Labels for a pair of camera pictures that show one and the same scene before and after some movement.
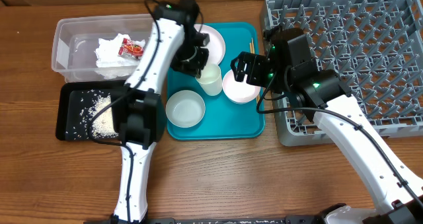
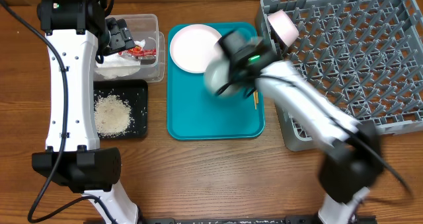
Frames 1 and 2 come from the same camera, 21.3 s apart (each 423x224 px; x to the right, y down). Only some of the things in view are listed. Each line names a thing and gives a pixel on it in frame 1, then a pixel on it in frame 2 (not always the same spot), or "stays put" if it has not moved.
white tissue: [110, 64] stays put
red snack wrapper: [130, 48] stays put
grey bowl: [185, 108] to [217, 74]
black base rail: [305, 220] stays put
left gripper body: [188, 58] to [121, 39]
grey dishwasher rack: [345, 53] stays put
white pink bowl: [239, 92] to [283, 26]
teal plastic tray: [223, 119] stays put
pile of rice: [103, 127] stays put
